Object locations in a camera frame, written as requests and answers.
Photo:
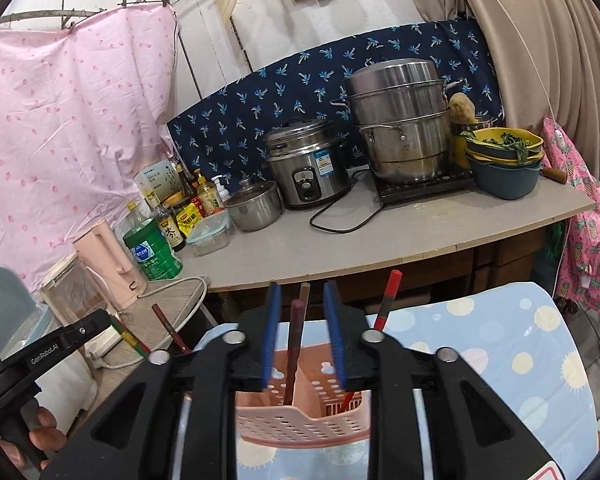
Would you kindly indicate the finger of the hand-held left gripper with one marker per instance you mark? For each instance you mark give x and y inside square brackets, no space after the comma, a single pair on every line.
[60,340]

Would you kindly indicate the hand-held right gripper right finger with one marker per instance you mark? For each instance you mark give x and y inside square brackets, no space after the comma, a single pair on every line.
[337,340]

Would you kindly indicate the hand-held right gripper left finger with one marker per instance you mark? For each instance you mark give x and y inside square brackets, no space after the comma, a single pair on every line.
[271,340]

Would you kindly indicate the dark brown chopstick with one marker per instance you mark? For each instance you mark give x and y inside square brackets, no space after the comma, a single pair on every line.
[295,330]

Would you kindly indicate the green chopstick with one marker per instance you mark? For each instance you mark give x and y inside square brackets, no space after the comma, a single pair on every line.
[136,347]

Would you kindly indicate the pink perforated utensil basket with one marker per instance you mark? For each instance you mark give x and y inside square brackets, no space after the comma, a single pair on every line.
[300,420]

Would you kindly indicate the dark red chopstick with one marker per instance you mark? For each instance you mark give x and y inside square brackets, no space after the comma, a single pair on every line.
[170,329]

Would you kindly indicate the person's left hand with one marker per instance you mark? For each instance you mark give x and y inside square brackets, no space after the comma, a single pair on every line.
[50,437]

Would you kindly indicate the clear plastic pitcher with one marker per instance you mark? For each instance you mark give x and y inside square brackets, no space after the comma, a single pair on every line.
[72,295]

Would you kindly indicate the white power strip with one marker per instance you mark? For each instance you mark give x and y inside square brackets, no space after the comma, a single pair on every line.
[107,347]

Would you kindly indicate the pink electric kettle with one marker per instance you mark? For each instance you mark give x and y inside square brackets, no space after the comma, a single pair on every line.
[110,260]

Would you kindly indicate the grey kitchen counter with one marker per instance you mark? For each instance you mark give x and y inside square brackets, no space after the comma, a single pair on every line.
[380,245]

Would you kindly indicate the clear lidded food container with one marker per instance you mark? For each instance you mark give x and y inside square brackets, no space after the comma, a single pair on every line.
[207,235]

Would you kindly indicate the small steel pot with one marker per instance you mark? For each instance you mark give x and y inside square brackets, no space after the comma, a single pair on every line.
[255,207]

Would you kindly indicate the blue dotted tablecloth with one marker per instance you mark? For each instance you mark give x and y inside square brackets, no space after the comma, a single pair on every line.
[480,340]

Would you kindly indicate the soy sauce bottle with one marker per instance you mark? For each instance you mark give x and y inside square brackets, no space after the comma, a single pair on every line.
[172,232]

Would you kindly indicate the white pump bottle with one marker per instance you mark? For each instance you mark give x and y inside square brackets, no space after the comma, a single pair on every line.
[221,192]

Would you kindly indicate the steel rice cooker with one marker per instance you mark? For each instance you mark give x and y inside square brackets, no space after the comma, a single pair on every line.
[305,165]

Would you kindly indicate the black induction cooktop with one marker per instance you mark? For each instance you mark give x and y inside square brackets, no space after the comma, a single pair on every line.
[430,187]

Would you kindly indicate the dark sauce bottle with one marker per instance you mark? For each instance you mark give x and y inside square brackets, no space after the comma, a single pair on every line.
[184,180]

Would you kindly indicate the white green carton box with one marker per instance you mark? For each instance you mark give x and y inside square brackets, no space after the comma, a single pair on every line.
[155,180]

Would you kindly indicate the pink dotted curtain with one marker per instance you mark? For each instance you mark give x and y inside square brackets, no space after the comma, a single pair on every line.
[70,125]

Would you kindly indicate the large steel steamer pot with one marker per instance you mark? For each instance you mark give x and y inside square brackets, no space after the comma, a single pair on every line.
[400,125]

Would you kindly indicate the blue plastic basin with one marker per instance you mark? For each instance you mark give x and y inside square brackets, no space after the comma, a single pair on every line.
[505,182]

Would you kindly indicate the dark blue printed cloth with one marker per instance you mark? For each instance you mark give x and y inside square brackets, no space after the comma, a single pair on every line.
[240,110]

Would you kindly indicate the yellow plastic basin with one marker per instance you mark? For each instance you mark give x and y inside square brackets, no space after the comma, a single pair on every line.
[490,146]

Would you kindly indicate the loofah sponge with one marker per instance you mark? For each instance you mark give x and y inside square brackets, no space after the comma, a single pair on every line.
[462,107]

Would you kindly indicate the green leafy vegetables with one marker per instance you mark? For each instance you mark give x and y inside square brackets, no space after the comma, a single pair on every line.
[517,142]

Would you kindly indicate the pink pineapple print cloth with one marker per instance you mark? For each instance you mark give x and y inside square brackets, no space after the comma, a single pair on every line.
[587,220]

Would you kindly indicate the metal curtain rod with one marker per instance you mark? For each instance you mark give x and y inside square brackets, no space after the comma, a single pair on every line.
[40,12]

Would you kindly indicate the beige curtain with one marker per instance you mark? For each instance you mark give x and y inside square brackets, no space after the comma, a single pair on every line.
[555,35]

